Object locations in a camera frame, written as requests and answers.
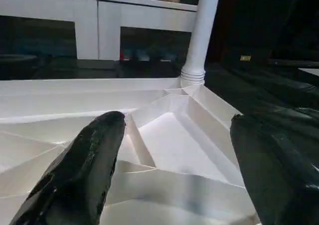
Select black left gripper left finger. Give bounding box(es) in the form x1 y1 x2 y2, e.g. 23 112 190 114
8 111 126 225

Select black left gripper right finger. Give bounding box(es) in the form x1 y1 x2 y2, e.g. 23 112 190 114
229 112 319 225

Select white plastic table top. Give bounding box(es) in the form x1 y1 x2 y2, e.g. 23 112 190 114
0 77 261 225

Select white plastic table leg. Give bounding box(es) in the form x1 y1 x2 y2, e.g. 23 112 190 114
179 0 222 88

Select black mat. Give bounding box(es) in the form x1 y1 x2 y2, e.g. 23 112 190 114
0 56 319 136

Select black cabinet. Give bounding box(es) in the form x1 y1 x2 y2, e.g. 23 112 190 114
205 0 319 68

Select white cabinet with glass doors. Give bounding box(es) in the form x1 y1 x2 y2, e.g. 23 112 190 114
0 0 199 61

